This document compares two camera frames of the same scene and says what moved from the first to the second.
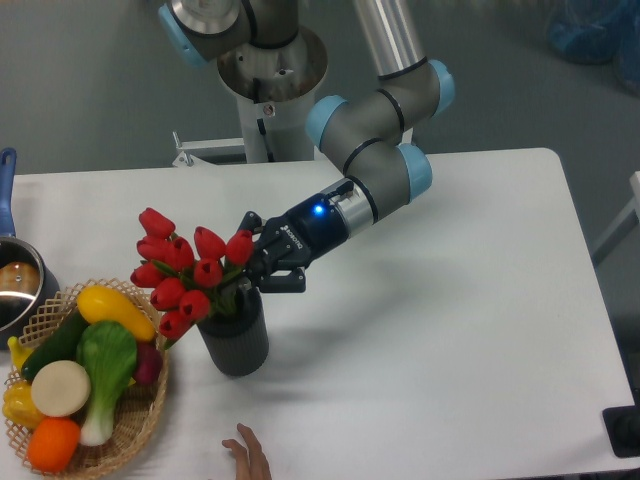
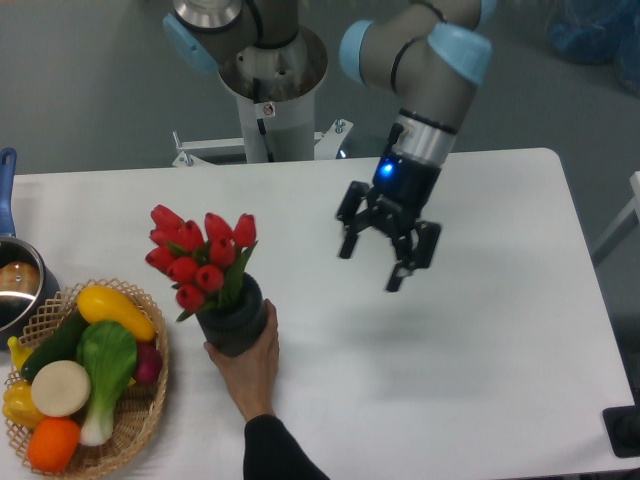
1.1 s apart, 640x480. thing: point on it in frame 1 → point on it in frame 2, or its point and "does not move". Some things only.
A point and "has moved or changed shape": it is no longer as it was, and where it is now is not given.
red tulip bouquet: (188, 286) has moved or changed shape
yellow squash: (98, 304) does not move
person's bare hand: (250, 461) → (252, 379)
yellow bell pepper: (18, 404) does not move
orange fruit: (53, 444) does not move
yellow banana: (19, 353) does not move
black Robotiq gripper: (291, 240) → (400, 191)
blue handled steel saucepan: (28, 283) does not move
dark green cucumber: (59, 345) does not move
